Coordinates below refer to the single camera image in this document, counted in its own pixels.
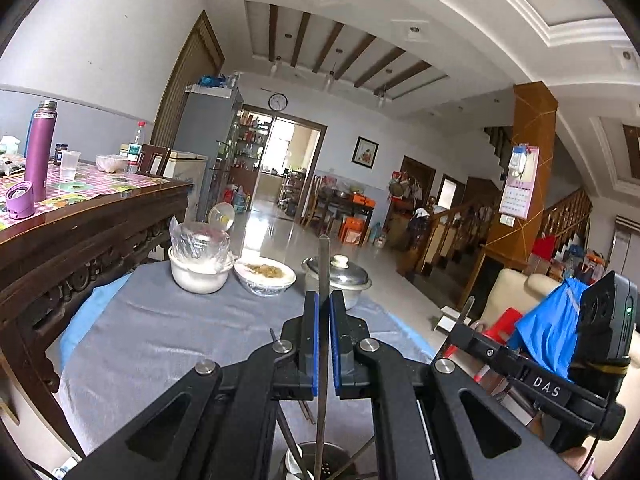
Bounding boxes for purple thermos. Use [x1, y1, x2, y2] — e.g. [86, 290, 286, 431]
[24, 100, 58, 202]

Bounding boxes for metal utensil holder cup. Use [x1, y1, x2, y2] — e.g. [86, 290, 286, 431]
[284, 440, 353, 480]

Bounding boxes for patterned bowl with food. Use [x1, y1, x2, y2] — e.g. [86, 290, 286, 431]
[234, 256, 297, 297]

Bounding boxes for red-capped water bottle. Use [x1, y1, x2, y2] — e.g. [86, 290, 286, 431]
[126, 120, 148, 175]

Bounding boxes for pink checkered cloth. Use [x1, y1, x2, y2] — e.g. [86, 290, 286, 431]
[0, 161, 166, 233]

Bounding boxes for beige sofa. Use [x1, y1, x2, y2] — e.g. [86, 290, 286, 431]
[480, 267, 576, 341]

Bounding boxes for purple thermos lid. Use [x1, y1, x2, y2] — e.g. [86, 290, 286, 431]
[5, 182, 35, 219]

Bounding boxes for white step stool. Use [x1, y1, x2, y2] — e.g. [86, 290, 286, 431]
[432, 307, 476, 333]

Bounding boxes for dark dining table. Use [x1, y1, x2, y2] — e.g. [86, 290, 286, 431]
[312, 187, 376, 233]

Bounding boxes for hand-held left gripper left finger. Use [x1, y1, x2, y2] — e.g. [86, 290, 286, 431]
[62, 290, 321, 480]

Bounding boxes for brown wooden door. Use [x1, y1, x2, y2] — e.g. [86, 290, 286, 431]
[150, 10, 226, 148]

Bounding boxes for wooden chair back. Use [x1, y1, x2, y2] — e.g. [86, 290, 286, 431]
[136, 144, 172, 177]

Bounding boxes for blue cloth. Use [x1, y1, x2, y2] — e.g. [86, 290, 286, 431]
[515, 280, 588, 381]

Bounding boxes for orange cartons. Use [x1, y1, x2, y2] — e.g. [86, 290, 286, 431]
[339, 217, 363, 246]

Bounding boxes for glass cabinet with bottles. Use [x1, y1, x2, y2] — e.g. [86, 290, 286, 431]
[227, 110, 273, 211]

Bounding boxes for pink wall calendar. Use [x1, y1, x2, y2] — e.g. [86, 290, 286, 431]
[498, 144, 540, 220]

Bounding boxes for small white fan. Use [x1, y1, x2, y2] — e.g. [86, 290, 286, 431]
[207, 201, 236, 233]

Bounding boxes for metal pot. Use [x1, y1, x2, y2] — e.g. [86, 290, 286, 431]
[305, 275, 369, 311]

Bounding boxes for pile of snack bags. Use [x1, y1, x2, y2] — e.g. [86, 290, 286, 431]
[0, 135, 26, 176]

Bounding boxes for clear plastic cup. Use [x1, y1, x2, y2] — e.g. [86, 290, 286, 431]
[59, 150, 82, 182]

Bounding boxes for dark wooden sideboard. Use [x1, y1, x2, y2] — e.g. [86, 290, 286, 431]
[0, 180, 193, 456]

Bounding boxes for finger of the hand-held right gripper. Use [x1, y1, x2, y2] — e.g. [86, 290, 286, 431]
[432, 320, 526, 380]

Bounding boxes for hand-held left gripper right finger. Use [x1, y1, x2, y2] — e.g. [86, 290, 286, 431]
[329, 291, 582, 480]

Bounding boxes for plastic bag of food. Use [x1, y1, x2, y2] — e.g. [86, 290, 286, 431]
[95, 154, 128, 173]

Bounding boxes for grey refrigerator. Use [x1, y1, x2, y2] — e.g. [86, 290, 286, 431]
[184, 85, 243, 221]

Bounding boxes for white ceramic bowl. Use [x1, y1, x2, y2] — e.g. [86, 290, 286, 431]
[168, 247, 236, 295]

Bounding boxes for white chest freezer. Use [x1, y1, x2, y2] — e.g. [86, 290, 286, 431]
[162, 150, 208, 221]

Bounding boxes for metal pot lid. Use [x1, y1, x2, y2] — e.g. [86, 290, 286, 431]
[301, 255, 373, 291]

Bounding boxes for framed picture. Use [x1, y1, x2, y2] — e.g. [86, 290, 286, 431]
[351, 136, 379, 167]

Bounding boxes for wooden stair railing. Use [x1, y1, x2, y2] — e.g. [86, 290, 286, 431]
[420, 187, 593, 281]

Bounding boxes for clear plastic-wrapped bowl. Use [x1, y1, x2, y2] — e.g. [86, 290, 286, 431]
[169, 215, 233, 263]

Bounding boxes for blue table cover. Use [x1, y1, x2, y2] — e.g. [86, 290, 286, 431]
[59, 284, 132, 366]

